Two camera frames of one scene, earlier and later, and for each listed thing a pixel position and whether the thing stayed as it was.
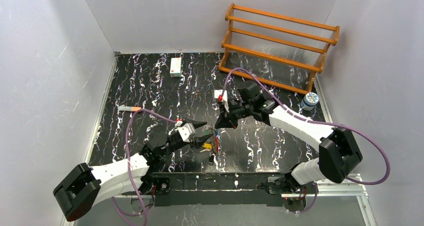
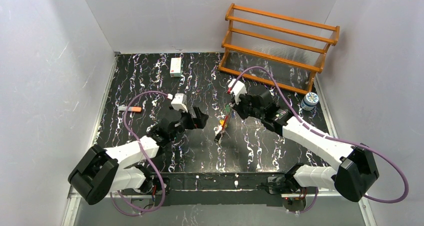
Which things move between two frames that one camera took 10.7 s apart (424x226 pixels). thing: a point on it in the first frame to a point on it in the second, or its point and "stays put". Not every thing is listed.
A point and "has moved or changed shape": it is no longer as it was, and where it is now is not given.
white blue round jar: [311, 99] stays put
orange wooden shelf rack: [284, 52] stays put
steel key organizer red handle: [215, 144] has moved or changed shape
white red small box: [175, 67] stays put
